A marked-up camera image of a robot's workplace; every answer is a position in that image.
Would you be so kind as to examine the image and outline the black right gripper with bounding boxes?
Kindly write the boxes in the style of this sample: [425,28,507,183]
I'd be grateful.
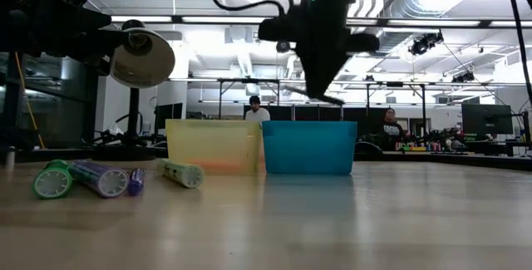
[257,0,380,99]

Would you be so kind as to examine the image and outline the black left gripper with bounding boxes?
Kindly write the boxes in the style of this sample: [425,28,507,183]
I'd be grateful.
[0,0,129,61]

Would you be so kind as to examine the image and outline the lavender fat highlighter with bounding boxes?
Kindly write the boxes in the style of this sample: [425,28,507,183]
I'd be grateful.
[68,160,131,199]

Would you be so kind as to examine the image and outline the green fat highlighter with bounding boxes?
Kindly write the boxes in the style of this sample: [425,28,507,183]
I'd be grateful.
[32,159,74,199]

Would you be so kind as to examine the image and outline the small dark purple marker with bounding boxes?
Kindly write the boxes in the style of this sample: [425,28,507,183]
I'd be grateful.
[127,168,145,197]

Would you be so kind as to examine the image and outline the light green highlighter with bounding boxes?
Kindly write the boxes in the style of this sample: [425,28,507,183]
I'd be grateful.
[156,158,205,189]

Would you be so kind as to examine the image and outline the black partition panels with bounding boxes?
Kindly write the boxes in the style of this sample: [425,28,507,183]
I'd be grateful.
[269,104,379,121]

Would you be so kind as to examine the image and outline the black desk lamp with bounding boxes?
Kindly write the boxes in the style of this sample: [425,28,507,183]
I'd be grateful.
[91,18,176,162]

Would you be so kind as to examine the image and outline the teal plastic bin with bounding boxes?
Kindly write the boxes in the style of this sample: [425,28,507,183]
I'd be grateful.
[261,120,358,176]

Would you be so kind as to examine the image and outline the person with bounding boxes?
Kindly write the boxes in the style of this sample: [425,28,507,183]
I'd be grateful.
[244,95,272,122]
[376,107,405,150]

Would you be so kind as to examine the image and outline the yellow pole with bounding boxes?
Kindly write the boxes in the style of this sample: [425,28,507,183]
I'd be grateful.
[14,52,46,150]

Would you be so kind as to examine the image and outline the black ceiling light cluster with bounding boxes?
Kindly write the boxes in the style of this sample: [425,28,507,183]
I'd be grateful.
[407,31,445,56]

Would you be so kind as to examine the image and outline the black computer monitor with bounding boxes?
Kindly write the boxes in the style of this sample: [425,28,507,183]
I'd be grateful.
[155,102,184,130]
[461,103,515,135]

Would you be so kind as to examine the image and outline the yellow translucent plastic bin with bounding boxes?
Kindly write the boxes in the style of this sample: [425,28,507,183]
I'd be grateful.
[165,119,264,176]

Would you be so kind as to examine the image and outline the small white cylinder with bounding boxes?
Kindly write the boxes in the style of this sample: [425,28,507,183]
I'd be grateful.
[3,146,17,169]

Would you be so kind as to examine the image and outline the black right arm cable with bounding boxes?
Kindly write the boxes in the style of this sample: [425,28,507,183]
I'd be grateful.
[500,0,532,95]

